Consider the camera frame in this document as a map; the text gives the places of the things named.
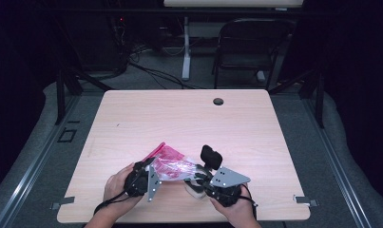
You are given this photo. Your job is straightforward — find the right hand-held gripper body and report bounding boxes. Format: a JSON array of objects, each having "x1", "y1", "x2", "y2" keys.
[{"x1": 204, "y1": 166, "x2": 252, "y2": 207}]

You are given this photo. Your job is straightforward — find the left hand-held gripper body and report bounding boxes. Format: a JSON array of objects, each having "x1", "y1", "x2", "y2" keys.
[{"x1": 124, "y1": 161, "x2": 163, "y2": 202}]

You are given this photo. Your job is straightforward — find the red and white snack bag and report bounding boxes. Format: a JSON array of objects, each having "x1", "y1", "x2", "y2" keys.
[{"x1": 142, "y1": 142, "x2": 202, "y2": 182}]

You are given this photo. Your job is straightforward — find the person's left hand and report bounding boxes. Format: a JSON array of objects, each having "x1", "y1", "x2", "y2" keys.
[{"x1": 103, "y1": 161, "x2": 144, "y2": 212}]

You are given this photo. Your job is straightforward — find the person's right hand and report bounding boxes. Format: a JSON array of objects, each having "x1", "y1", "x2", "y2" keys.
[{"x1": 209, "y1": 183, "x2": 259, "y2": 227}]

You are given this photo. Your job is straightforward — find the dark equipment cabinet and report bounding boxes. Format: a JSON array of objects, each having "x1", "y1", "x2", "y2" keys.
[{"x1": 65, "y1": 12, "x2": 130, "y2": 72}]

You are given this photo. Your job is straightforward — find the black folding chair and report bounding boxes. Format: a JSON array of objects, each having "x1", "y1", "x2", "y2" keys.
[{"x1": 211, "y1": 17, "x2": 297, "y2": 91}]

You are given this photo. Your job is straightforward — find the white desk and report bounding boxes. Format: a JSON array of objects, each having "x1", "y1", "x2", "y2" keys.
[{"x1": 163, "y1": 0, "x2": 305, "y2": 82}]

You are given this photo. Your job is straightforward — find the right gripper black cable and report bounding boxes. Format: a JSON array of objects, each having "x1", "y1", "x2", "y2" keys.
[{"x1": 240, "y1": 183, "x2": 259, "y2": 221}]

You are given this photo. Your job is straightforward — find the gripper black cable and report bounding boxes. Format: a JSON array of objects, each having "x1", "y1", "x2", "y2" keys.
[
  {"x1": 93, "y1": 189, "x2": 131, "y2": 217},
  {"x1": 240, "y1": 183, "x2": 259, "y2": 221}
]

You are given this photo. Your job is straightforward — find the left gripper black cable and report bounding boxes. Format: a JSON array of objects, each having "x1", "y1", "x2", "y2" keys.
[{"x1": 93, "y1": 189, "x2": 131, "y2": 217}]

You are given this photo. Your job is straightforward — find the grey metal bracket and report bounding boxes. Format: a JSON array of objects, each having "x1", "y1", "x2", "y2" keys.
[
  {"x1": 293, "y1": 194, "x2": 320, "y2": 208},
  {"x1": 49, "y1": 196, "x2": 76, "y2": 211}
]

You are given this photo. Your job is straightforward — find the black floor cables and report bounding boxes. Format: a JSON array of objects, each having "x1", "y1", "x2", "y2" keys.
[{"x1": 126, "y1": 44, "x2": 201, "y2": 90}]

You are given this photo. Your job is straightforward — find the black metal frame stand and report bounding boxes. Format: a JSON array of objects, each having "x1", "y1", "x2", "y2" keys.
[
  {"x1": 54, "y1": 67, "x2": 114, "y2": 126},
  {"x1": 268, "y1": 67, "x2": 326, "y2": 129}
]

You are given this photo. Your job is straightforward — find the aluminium floor rail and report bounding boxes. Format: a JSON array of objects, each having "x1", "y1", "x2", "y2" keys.
[
  {"x1": 0, "y1": 94, "x2": 81, "y2": 228},
  {"x1": 301, "y1": 94, "x2": 373, "y2": 228}
]

